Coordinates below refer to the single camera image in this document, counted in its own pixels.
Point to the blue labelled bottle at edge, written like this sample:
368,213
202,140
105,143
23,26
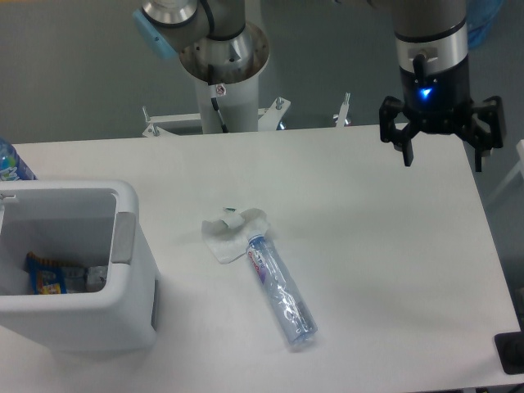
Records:
13,168

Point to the white trash can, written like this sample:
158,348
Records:
90,225

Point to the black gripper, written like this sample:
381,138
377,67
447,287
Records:
443,107

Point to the white tissue wrapper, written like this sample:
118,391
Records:
227,236

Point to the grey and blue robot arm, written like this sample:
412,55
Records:
430,36

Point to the orange blue snack wrapper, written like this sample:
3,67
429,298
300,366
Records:
46,276

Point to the crumpled grey foil trash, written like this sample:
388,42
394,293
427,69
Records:
81,280

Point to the white frame at right edge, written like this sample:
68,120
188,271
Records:
510,182

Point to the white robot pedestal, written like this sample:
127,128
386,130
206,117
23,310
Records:
226,77

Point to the clear plastic water bottle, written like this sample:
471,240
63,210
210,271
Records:
285,299

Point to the black device at table corner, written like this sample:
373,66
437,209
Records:
510,349

